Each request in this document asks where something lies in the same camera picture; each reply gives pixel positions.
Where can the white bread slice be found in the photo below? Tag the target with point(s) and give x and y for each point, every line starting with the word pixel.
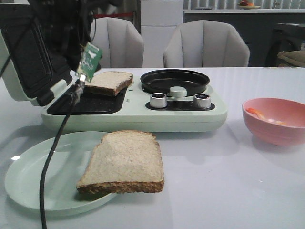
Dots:
pixel 109 83
pixel 124 161

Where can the orange white shrimp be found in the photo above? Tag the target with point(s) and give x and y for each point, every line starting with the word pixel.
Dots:
pixel 260 115

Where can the pink plastic bowl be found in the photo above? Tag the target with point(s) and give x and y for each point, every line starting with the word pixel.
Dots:
pixel 292 113

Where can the mint green breakfast maker lid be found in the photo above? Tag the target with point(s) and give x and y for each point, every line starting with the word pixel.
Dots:
pixel 29 70

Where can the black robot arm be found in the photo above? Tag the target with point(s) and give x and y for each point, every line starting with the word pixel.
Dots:
pixel 66 25

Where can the mint green breakfast maker base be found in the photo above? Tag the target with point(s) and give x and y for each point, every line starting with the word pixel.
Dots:
pixel 130 111

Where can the left silver control knob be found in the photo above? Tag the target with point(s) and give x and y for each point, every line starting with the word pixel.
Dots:
pixel 158 100

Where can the silver control knob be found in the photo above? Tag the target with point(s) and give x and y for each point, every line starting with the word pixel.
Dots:
pixel 202 101
pixel 158 100

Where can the round black frying pan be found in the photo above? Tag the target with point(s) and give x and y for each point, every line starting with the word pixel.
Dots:
pixel 160 81

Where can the right silver control knob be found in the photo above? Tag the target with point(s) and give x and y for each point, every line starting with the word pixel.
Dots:
pixel 202 101

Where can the left grey upholstered chair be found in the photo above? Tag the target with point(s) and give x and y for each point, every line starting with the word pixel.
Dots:
pixel 121 44

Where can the grey upholstered chair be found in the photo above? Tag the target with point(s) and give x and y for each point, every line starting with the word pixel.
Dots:
pixel 121 44
pixel 205 43

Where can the green circuit board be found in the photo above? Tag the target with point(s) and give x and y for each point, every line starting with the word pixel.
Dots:
pixel 88 63

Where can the right grey upholstered chair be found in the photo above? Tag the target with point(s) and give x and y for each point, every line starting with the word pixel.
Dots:
pixel 205 43

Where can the white cabinet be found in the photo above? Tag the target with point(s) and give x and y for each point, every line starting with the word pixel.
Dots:
pixel 159 18

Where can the red barrier belt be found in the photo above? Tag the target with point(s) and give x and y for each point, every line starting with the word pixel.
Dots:
pixel 114 15

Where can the dark grey counter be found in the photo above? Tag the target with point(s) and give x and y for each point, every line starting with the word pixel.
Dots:
pixel 254 26

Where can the mint green round plate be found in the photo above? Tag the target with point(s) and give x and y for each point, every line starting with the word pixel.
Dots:
pixel 68 163

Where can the fruit plate on counter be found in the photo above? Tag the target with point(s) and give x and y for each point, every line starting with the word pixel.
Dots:
pixel 247 5

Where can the beige cushion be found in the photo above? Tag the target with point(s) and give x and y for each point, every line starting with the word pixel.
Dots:
pixel 295 58

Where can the dark appliance on right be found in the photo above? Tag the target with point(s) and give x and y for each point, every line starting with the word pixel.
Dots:
pixel 285 37

